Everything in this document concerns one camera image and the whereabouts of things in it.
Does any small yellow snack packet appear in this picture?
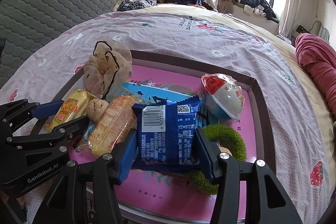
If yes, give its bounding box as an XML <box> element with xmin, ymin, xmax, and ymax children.
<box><xmin>43</xmin><ymin>88</ymin><xmax>97</xmax><ymax>132</ymax></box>

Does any clear jelly cup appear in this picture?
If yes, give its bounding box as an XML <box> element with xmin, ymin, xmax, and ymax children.
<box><xmin>200</xmin><ymin>73</ymin><xmax>246</xmax><ymax>119</ymax></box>

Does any beige bed sheet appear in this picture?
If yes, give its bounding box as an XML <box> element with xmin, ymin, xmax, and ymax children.
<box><xmin>126</xmin><ymin>4</ymin><xmax>336</xmax><ymax>119</ymax></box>

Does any grey quilted headboard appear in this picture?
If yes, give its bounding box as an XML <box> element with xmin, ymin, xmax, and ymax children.
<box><xmin>0</xmin><ymin>0</ymin><xmax>147</xmax><ymax>88</ymax></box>

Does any dark floral cloth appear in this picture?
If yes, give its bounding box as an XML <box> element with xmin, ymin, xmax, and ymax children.
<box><xmin>117</xmin><ymin>0</ymin><xmax>158</xmax><ymax>12</ymax></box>

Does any green fuzzy ring scrunchie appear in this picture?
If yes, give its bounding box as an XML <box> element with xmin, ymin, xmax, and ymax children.
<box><xmin>188</xmin><ymin>124</ymin><xmax>247</xmax><ymax>194</ymax></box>

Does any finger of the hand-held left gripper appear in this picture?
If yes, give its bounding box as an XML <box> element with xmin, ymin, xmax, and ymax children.
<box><xmin>0</xmin><ymin>98</ymin><xmax>65</xmax><ymax>133</ymax></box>
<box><xmin>8</xmin><ymin>116</ymin><xmax>90</xmax><ymax>154</ymax></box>

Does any pink rolled quilt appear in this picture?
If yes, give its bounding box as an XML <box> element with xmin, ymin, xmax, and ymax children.
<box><xmin>295</xmin><ymin>33</ymin><xmax>336</xmax><ymax>119</ymax></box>

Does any long yellow cracker packet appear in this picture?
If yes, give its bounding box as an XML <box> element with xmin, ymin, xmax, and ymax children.
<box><xmin>75</xmin><ymin>94</ymin><xmax>143</xmax><ymax>157</ymax></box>

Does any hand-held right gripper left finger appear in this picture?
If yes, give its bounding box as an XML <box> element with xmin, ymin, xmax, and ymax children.
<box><xmin>31</xmin><ymin>130</ymin><xmax>138</xmax><ymax>224</ymax></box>

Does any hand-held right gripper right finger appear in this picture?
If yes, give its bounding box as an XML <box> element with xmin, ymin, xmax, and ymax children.
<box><xmin>194</xmin><ymin>127</ymin><xmax>294</xmax><ymax>224</ymax></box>

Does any blue snack packet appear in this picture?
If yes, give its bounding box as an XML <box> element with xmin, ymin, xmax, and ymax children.
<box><xmin>131</xmin><ymin>98</ymin><xmax>208</xmax><ymax>174</ymax></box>

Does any dark shallow cardboard box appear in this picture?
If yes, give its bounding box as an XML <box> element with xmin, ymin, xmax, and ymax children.
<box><xmin>39</xmin><ymin>49</ymin><xmax>276</xmax><ymax>224</ymax></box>

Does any beige mesh scrunchie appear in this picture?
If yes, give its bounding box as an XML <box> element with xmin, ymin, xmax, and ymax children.
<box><xmin>83</xmin><ymin>39</ymin><xmax>133</xmax><ymax>100</ymax></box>

